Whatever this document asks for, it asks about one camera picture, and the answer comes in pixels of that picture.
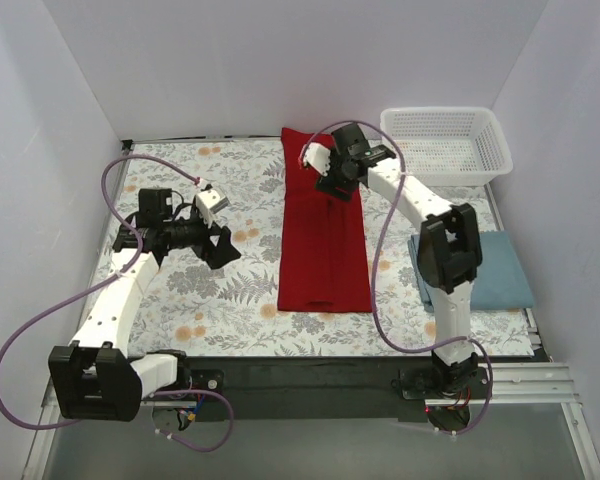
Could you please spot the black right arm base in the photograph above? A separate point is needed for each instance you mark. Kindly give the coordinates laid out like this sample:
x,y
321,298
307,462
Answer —
x,y
422,379

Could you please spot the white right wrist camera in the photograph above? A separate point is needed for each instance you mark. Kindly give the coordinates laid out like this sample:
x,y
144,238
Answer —
x,y
317,157

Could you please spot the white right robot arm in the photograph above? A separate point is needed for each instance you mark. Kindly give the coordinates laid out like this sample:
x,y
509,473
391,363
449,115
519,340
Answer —
x,y
449,252

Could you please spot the floral patterned table mat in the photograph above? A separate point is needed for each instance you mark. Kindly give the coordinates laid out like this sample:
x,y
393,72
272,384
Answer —
x,y
233,311

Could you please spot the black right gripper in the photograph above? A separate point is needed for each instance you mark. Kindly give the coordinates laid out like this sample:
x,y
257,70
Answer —
x,y
336,175

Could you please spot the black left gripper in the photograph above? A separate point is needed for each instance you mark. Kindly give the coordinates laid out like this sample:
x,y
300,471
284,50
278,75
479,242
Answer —
x,y
206,239

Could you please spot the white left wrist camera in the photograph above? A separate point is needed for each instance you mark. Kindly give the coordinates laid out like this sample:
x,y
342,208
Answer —
x,y
208,202

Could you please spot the folded blue t shirt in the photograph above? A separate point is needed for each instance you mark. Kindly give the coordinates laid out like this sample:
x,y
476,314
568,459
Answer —
x,y
501,283

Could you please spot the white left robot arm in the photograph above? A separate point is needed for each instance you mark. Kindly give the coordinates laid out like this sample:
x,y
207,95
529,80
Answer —
x,y
102,340

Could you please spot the aluminium mounting rail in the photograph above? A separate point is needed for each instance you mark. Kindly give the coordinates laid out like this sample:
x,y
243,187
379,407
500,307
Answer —
x,y
310,385

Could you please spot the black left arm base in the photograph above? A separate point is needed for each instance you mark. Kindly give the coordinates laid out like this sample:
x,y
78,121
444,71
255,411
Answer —
x,y
200,385

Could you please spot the red t shirt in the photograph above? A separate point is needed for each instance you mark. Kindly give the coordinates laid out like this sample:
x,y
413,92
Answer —
x,y
323,266

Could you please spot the white plastic basket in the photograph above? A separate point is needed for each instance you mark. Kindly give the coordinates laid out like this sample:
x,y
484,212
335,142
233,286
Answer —
x,y
449,146

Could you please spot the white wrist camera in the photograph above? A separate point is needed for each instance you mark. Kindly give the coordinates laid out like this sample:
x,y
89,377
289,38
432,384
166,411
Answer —
x,y
317,157
208,202

